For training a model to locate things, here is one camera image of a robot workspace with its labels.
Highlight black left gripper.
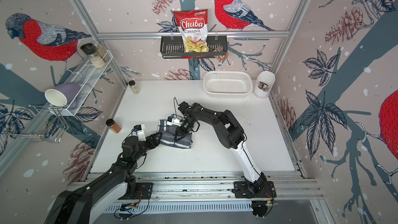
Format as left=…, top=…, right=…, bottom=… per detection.
left=133, top=131, right=162, bottom=162

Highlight grey plaid pillowcase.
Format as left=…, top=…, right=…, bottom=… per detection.
left=157, top=119, right=193, bottom=149

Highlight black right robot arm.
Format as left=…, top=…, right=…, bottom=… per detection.
left=174, top=102, right=268, bottom=198

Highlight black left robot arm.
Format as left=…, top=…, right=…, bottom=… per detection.
left=45, top=132, right=162, bottom=224

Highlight small jar orange spice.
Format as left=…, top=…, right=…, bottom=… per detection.
left=106, top=119, right=122, bottom=133

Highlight white plastic basket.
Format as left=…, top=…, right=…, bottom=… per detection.
left=203, top=71, right=253, bottom=99

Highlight small jar pale contents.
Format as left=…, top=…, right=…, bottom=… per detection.
left=128, top=80, right=140, bottom=94

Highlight white round container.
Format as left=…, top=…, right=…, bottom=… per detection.
left=254, top=71, right=276, bottom=99

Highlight red Chuba chips bag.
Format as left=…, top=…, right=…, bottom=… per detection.
left=174, top=9, right=209, bottom=52

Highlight purple white cup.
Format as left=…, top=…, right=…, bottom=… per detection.
left=45, top=83, right=81, bottom=107

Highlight glass spice jar on shelf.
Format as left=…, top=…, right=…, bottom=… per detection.
left=95, top=44, right=109, bottom=62

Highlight black lid jar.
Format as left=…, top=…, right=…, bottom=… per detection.
left=80, top=43, right=97, bottom=57

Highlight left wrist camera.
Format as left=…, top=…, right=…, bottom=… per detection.
left=133, top=124, right=146, bottom=142

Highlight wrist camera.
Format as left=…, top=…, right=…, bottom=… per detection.
left=133, top=124, right=146, bottom=142
left=166, top=115, right=181, bottom=126

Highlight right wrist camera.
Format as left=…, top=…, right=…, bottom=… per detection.
left=166, top=115, right=181, bottom=126

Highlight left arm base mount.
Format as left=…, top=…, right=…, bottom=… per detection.
left=117, top=181, right=154, bottom=200

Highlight black wire wall basket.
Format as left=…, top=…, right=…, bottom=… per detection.
left=160, top=35, right=228, bottom=59

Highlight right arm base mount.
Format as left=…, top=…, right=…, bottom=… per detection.
left=231, top=181, right=277, bottom=199

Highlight white wire wall shelf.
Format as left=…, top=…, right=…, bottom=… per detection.
left=48, top=50, right=114, bottom=116

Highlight aluminium frame crossbar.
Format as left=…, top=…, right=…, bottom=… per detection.
left=97, top=30, right=291, bottom=40

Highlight wire cup holder rack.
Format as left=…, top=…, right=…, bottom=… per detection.
left=1, top=105, right=70, bottom=144

